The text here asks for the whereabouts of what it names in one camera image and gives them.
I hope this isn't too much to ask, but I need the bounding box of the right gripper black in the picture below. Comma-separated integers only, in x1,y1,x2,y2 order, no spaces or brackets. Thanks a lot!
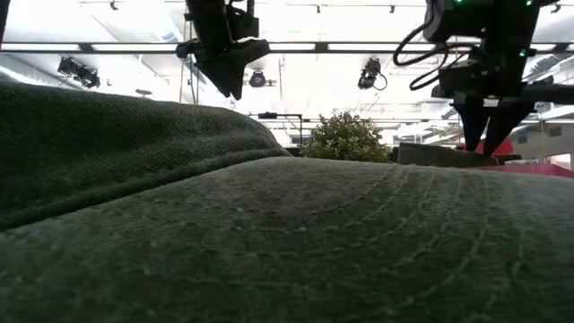
430,57,539,157

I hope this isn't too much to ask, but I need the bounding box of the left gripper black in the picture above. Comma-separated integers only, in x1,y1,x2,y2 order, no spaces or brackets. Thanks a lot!
175,38,272,101

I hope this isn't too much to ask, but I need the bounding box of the dark olive fabric hat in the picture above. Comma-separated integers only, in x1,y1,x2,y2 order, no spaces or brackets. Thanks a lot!
396,142,500,169

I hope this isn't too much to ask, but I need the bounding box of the round black ceiling spotlight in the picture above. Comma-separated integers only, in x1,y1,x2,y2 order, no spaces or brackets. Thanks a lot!
248,69,267,89

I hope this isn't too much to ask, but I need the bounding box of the red plastic bin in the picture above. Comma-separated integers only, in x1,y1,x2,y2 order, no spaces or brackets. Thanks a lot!
457,137,574,179

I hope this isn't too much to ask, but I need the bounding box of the green leafy potted plant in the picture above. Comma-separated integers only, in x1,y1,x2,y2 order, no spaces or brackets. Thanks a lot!
300,109,394,163

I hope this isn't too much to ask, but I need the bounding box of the black twin ceiling spotlight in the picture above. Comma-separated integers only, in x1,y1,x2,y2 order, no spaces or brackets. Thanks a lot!
57,57,101,90

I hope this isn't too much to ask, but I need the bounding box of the dark green fabric cap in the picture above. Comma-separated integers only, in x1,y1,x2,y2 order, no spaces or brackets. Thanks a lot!
0,80,574,323

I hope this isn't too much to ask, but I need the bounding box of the black metal stand frame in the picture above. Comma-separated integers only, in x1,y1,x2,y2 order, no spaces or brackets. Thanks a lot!
250,111,305,145

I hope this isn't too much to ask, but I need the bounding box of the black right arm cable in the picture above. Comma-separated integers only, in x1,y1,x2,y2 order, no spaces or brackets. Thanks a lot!
392,15,477,92

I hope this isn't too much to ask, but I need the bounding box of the black overhead frame bar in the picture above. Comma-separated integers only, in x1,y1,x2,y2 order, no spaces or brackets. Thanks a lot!
0,41,574,56

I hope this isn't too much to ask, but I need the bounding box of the black overhead camera with cable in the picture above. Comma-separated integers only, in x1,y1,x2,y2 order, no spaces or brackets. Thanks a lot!
357,57,388,92

